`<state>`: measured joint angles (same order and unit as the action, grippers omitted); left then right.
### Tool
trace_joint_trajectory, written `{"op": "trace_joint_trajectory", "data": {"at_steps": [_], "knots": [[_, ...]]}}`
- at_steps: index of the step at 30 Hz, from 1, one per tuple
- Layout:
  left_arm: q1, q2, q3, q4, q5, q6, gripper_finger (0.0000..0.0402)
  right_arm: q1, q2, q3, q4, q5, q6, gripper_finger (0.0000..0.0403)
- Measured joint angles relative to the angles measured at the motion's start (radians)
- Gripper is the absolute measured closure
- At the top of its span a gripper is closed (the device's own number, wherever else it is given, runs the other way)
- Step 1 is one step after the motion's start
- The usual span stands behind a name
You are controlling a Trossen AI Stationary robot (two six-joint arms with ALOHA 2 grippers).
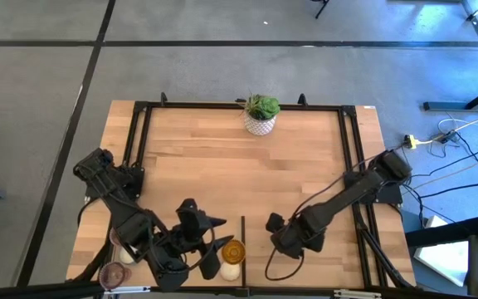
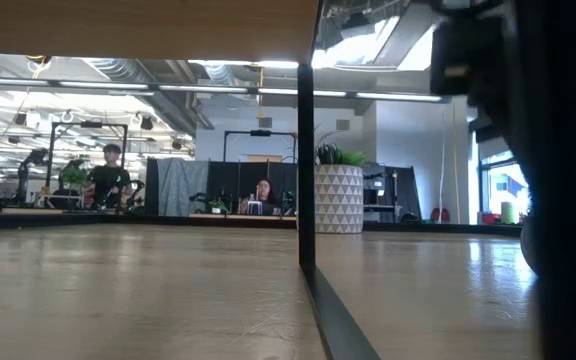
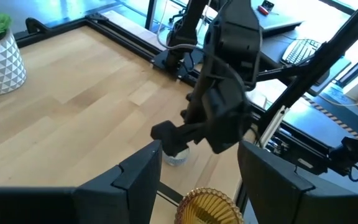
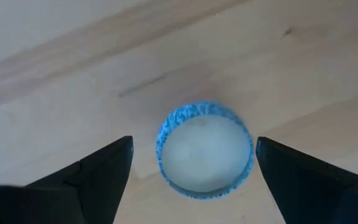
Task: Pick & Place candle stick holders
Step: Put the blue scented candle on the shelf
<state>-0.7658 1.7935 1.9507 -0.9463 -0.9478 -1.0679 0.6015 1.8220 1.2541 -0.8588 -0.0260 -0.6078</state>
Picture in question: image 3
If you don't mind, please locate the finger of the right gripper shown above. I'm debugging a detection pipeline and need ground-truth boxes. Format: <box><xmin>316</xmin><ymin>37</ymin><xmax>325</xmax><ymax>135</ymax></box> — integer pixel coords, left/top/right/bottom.
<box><xmin>150</xmin><ymin>120</ymin><xmax>204</xmax><ymax>158</ymax></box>

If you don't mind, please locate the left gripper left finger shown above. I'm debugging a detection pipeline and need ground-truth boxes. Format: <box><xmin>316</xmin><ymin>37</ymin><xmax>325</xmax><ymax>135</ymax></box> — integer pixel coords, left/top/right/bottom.
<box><xmin>0</xmin><ymin>139</ymin><xmax>163</xmax><ymax>224</ymax></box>

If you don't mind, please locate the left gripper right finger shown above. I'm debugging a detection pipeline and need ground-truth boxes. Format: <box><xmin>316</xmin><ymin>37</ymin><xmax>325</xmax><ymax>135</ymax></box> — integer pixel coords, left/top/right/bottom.
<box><xmin>237</xmin><ymin>139</ymin><xmax>358</xmax><ymax>224</ymax></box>

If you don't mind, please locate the white candle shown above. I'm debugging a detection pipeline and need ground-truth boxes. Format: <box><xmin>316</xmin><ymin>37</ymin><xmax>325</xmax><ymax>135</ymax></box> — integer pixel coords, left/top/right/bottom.
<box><xmin>162</xmin><ymin>146</ymin><xmax>191</xmax><ymax>167</ymax></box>

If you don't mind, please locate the amber glass candle holder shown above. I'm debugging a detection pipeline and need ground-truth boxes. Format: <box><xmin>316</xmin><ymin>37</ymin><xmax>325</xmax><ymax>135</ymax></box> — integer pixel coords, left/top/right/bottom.
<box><xmin>174</xmin><ymin>186</ymin><xmax>246</xmax><ymax>224</ymax></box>

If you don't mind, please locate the grey office desk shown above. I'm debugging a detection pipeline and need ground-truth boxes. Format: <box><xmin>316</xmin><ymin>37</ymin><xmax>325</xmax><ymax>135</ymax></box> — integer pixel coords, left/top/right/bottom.
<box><xmin>250</xmin><ymin>6</ymin><xmax>354</xmax><ymax>94</ymax></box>

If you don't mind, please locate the white computer keyboard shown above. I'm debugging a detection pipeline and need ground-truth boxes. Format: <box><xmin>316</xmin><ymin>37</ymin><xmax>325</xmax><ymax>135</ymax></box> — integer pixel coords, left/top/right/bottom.
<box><xmin>280</xmin><ymin>39</ymin><xmax>322</xmax><ymax>65</ymax></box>

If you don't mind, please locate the silver aluminium bracket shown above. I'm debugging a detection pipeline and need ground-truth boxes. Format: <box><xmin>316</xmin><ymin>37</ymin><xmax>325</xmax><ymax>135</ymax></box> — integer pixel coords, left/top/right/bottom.
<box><xmin>259</xmin><ymin>105</ymin><xmax>289</xmax><ymax>147</ymax></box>

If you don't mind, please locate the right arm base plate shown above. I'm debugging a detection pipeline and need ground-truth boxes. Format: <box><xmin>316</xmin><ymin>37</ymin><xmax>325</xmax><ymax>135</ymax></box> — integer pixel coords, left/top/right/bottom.
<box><xmin>152</xmin><ymin>46</ymin><xmax>204</xmax><ymax>82</ymax></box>

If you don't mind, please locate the black clamp mount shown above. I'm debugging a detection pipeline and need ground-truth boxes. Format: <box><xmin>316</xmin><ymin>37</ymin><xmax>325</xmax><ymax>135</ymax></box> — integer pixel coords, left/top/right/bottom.
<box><xmin>328</xmin><ymin>136</ymin><xmax>358</xmax><ymax>183</ymax></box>

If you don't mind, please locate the black aluminium table frame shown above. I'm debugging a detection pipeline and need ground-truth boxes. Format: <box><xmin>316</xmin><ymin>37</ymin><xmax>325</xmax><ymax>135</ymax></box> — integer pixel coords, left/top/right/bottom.
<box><xmin>13</xmin><ymin>12</ymin><xmax>332</xmax><ymax>206</ymax></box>

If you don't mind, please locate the black slanted frame strut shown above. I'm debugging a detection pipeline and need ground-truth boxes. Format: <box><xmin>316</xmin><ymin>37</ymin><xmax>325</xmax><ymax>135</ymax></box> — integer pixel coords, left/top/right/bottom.
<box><xmin>259</xmin><ymin>0</ymin><xmax>358</xmax><ymax>134</ymax></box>

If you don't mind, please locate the black clamp handle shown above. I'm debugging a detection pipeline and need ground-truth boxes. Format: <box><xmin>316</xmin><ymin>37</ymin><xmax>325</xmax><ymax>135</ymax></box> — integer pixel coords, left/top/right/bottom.
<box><xmin>25</xmin><ymin>17</ymin><xmax>48</xmax><ymax>34</ymax></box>

